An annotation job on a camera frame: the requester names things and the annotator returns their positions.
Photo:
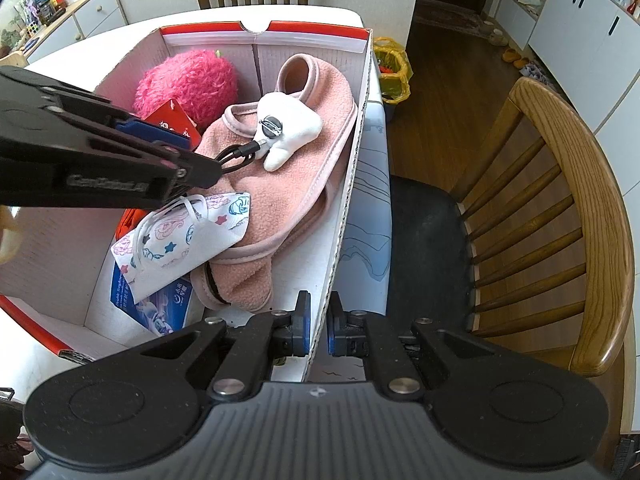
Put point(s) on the dark door mat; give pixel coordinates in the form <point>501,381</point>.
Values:
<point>450,15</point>

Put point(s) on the tall white stickered cabinet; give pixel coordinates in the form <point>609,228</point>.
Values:
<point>630,125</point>

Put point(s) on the yellow plastic bag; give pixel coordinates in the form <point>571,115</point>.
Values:
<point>395,80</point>

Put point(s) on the low open white shelf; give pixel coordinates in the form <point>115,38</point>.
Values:
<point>510,25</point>

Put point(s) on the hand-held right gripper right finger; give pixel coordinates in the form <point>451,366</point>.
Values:
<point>330,331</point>

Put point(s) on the small white drawer cabinet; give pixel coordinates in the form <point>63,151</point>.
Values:
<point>95,15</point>

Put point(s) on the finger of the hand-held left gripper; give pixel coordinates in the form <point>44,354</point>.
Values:
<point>145,127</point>
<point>200,172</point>

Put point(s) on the blue packet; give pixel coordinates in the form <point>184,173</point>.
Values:
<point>170,305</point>

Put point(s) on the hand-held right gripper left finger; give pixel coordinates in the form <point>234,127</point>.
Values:
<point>303,327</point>

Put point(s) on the yellow slippers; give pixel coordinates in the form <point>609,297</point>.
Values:
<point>514,57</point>

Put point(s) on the white sneakers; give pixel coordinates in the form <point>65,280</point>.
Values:
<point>534,71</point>

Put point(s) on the printed white face mask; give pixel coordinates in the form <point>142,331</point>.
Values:
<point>200,230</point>

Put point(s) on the fuzzy pink plush toy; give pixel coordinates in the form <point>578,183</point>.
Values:
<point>185,80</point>

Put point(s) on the pile of small toys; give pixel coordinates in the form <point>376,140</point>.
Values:
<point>42,7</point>

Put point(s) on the knotted red cloth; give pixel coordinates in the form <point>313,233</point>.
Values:
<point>131,220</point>

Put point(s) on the light oak wooden chair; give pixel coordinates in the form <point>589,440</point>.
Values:
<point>600,210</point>

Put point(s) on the red small packet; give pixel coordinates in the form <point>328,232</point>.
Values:
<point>170,115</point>

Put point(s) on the white and red cardboard box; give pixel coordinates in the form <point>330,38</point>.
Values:
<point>55,250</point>

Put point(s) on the black seat cushion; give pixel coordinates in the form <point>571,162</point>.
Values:
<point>430,250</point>

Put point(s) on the pink fleece garment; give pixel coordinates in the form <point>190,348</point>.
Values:
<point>290,185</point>

